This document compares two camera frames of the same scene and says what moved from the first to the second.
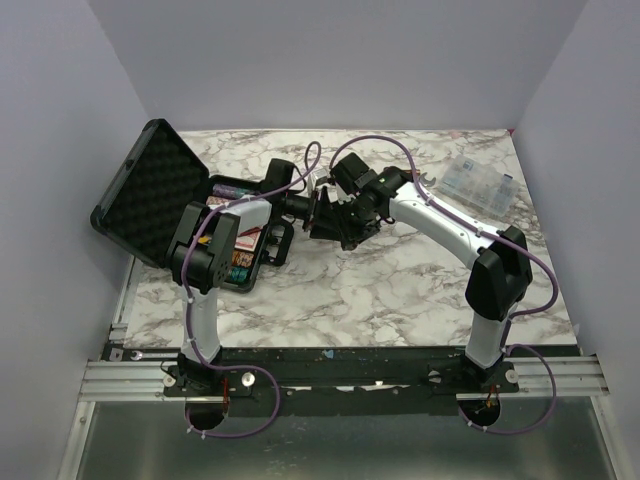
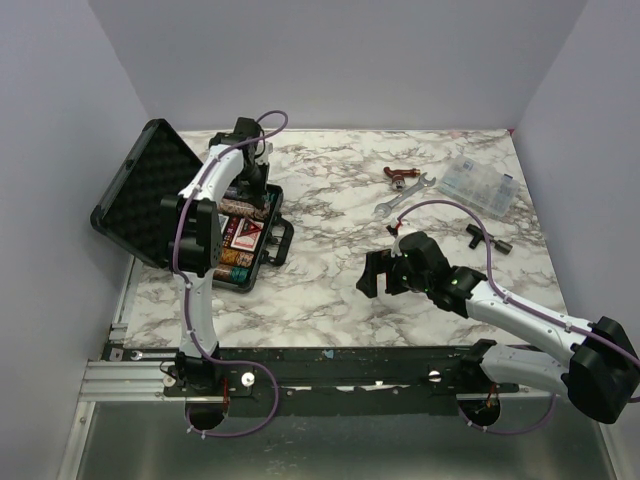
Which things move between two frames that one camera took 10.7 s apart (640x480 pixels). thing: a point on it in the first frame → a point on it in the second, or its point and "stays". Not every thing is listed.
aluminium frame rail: x=126 y=381 stays
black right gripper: x=350 y=233 → x=379 y=262
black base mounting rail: x=340 y=381 stays
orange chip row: x=242 y=259 stays
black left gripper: x=323 y=226 → x=254 y=195
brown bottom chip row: x=238 y=274 stays
